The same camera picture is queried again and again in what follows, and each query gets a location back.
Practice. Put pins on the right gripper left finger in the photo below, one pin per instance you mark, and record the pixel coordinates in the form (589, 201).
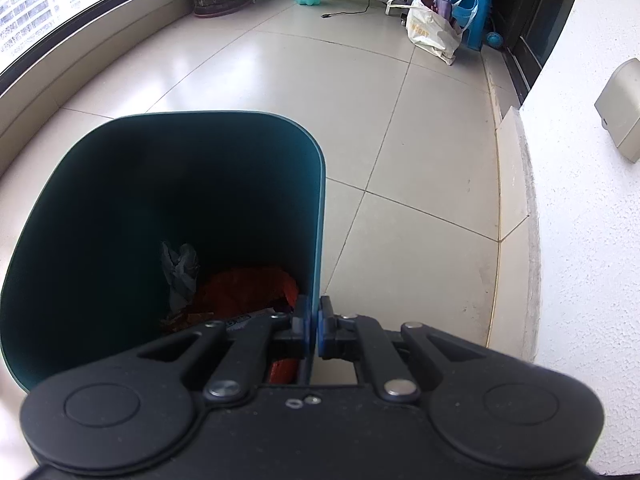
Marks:
(267, 338)

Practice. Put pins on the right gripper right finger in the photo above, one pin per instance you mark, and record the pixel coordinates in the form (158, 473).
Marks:
(362, 341)

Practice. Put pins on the red mesh net bag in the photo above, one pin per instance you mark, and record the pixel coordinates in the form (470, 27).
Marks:
(237, 297)

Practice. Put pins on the white snack wrapper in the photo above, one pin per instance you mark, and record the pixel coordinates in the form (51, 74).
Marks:
(179, 269)

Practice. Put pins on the teal plastic trash bin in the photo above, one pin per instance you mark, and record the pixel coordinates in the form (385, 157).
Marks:
(246, 190)

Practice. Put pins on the white tote bag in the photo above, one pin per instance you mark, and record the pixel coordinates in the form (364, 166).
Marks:
(437, 26)

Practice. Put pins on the small blue ball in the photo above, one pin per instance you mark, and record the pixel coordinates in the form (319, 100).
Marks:
(494, 40)

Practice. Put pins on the beige wall outlet cover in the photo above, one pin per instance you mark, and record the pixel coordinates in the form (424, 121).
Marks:
(619, 108)

